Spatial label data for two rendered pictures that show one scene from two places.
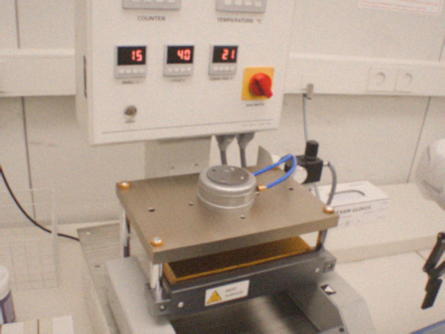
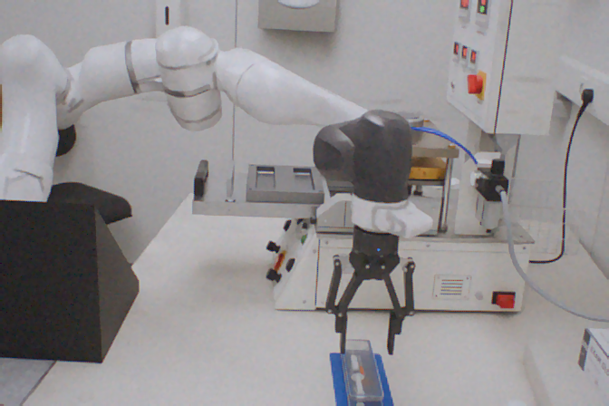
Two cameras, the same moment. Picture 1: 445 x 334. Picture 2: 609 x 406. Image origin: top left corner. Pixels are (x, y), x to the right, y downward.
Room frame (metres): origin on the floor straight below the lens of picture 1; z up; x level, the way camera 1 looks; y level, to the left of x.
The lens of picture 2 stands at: (0.98, -1.51, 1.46)
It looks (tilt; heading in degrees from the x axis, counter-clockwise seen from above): 18 degrees down; 114
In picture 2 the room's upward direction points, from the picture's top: 3 degrees clockwise
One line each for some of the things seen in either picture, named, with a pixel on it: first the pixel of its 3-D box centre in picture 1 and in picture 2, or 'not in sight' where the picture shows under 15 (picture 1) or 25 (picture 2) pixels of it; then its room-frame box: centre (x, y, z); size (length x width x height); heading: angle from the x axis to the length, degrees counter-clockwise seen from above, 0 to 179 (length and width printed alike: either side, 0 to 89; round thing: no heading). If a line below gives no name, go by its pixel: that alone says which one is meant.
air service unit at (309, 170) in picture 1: (297, 179); (487, 192); (0.78, -0.15, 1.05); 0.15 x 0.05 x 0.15; 117
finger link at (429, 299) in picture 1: (431, 293); (391, 333); (0.70, -0.45, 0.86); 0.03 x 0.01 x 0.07; 116
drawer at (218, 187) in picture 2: not in sight; (263, 187); (0.29, -0.15, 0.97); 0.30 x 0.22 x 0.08; 27
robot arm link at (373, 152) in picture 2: not in sight; (361, 148); (0.62, -0.45, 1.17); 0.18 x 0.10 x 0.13; 153
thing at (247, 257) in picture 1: (227, 224); (402, 151); (0.57, -0.02, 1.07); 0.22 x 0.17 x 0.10; 117
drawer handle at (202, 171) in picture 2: not in sight; (201, 177); (0.17, -0.22, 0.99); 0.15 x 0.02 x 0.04; 117
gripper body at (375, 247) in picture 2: not in sight; (374, 252); (0.66, -0.47, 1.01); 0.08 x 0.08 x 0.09
